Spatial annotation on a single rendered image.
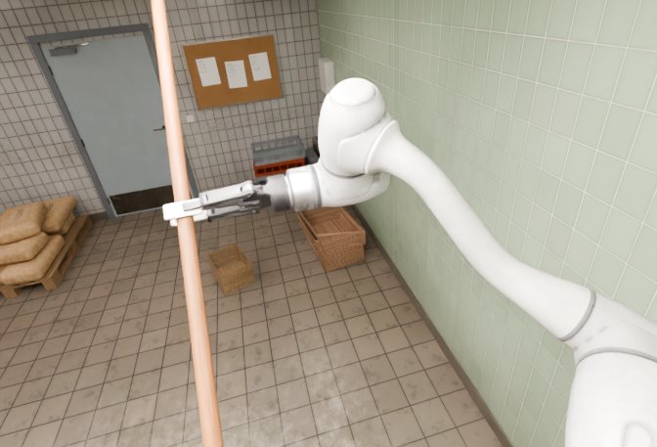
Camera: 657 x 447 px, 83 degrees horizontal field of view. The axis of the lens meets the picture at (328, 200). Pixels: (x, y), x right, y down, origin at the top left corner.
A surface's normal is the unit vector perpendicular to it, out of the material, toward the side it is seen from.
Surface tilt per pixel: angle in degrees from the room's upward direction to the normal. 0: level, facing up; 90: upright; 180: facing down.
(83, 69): 90
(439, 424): 0
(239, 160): 90
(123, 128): 90
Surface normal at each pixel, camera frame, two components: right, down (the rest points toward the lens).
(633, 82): -0.96, 0.20
